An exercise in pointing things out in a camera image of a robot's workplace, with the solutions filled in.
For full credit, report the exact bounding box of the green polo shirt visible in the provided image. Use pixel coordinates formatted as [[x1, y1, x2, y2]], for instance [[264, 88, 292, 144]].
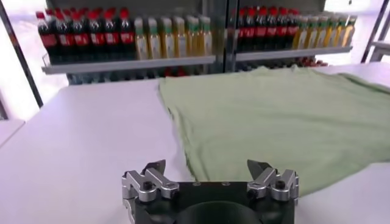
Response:
[[158, 65, 390, 197]]

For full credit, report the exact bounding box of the red-cap cola bottle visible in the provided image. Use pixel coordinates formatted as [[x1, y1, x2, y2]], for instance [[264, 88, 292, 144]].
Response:
[[56, 12, 74, 61], [246, 7, 258, 52], [255, 7, 269, 51], [72, 12, 90, 61], [35, 11, 59, 61], [88, 11, 106, 61], [286, 9, 300, 49], [276, 7, 289, 51], [236, 8, 248, 52], [118, 8, 137, 60], [103, 10, 120, 61], [266, 7, 278, 51]]

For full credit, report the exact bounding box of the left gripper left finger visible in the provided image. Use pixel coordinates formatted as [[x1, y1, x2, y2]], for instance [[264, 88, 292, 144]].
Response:
[[121, 159, 180, 224]]

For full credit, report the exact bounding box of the black slanted pole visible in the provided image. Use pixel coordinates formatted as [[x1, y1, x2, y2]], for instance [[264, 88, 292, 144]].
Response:
[[0, 1, 44, 108], [361, 0, 388, 63]]

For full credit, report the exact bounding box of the metal drinks shelf rack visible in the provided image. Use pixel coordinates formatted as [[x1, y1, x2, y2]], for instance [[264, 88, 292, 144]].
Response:
[[225, 0, 354, 72], [41, 0, 228, 85]]

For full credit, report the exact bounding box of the yellow tea bottle green label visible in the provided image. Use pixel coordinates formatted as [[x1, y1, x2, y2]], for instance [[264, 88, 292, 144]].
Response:
[[147, 17, 161, 60], [185, 15, 200, 58], [173, 16, 187, 58], [324, 15, 339, 48], [160, 17, 175, 58], [292, 16, 308, 50], [333, 15, 348, 48], [133, 17, 149, 60], [197, 15, 213, 57], [315, 16, 329, 49], [304, 16, 319, 49], [341, 15, 358, 47]]

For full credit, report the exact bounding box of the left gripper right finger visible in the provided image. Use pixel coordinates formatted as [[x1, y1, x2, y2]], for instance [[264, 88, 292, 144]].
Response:
[[246, 159, 300, 205]]

